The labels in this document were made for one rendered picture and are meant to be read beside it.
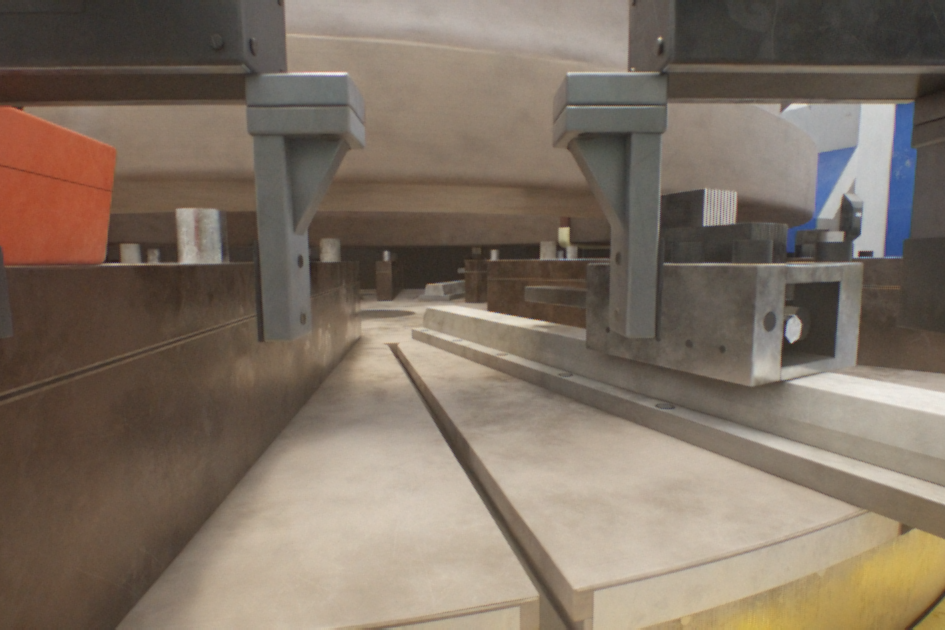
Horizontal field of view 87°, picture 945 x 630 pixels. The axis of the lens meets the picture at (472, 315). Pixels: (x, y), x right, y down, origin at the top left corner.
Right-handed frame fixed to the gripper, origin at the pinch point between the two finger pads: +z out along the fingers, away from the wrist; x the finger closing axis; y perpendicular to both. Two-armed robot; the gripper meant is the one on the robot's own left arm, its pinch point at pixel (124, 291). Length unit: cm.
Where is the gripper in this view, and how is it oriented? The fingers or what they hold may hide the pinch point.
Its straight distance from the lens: 25.4
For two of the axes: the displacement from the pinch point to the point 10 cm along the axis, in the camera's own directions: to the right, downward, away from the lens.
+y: -0.2, -1.1, 9.9
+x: -10.0, 0.1, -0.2
